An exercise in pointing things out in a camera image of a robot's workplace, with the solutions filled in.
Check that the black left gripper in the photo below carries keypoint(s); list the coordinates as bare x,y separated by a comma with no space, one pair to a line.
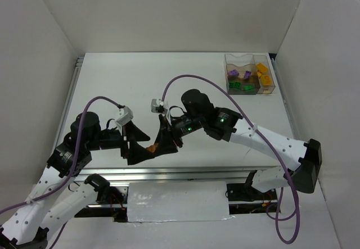
124,144

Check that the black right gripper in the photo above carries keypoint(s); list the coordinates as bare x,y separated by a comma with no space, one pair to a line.
171,131

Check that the brown lego plate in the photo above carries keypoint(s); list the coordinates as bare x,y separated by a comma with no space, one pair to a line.
153,148

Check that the green rounded lego brick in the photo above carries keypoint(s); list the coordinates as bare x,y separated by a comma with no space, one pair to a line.
247,87

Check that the purple lego plate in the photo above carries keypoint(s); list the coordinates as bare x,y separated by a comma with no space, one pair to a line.
247,74

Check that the yellow butterfly lego brick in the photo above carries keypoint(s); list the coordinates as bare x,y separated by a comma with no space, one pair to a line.
266,80

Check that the yellow rectangular lego brick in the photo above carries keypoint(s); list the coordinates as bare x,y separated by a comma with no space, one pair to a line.
262,68

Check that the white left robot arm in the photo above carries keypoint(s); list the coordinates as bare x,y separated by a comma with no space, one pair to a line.
37,218

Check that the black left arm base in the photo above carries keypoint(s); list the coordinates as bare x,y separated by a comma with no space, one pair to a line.
112,205

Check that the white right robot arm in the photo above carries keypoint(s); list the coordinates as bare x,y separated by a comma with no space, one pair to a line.
300,161

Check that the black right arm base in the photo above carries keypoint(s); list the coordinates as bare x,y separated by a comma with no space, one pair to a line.
242,192

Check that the white foil cover panel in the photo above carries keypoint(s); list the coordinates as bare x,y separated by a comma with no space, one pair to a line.
183,201

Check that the clear stepped sorting container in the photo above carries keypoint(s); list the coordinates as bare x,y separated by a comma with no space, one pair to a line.
241,63

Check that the clear narrow sorting bin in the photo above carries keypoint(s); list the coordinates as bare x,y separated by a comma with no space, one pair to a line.
264,89

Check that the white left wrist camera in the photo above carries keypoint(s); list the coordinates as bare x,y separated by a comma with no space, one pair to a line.
125,116

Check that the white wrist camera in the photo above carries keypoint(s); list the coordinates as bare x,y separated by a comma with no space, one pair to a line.
161,107
125,116

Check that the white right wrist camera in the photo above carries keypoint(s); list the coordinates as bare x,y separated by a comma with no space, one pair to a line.
161,107

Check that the aluminium table edge rail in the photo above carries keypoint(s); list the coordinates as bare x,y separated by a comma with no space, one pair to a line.
169,174

